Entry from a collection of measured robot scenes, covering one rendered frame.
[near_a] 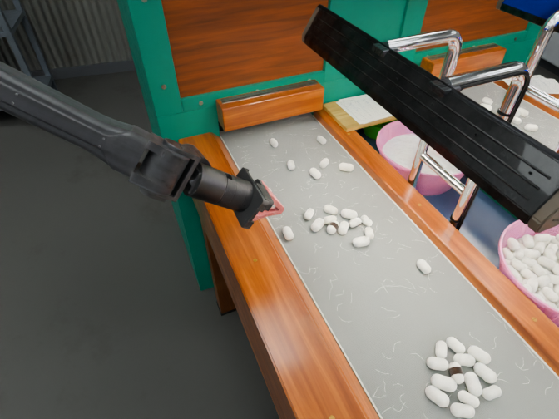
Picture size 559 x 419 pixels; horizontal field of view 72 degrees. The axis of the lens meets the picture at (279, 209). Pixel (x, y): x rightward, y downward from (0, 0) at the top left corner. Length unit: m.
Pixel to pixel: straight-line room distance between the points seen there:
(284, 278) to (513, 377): 0.41
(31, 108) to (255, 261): 0.45
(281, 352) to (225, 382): 0.83
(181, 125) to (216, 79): 0.15
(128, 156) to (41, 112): 0.11
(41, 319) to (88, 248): 0.36
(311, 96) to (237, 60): 0.23
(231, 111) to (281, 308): 0.55
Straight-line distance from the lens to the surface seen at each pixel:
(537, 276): 0.94
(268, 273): 0.75
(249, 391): 1.46
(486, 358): 0.75
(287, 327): 0.69
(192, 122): 1.10
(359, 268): 0.80
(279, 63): 1.13
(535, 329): 0.81
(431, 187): 1.07
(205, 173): 0.60
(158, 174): 0.58
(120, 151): 0.57
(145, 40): 1.00
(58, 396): 1.64
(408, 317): 0.77
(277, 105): 1.09
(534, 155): 0.54
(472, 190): 0.86
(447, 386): 0.71
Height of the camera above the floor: 1.37
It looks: 44 degrees down
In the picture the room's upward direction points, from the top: straight up
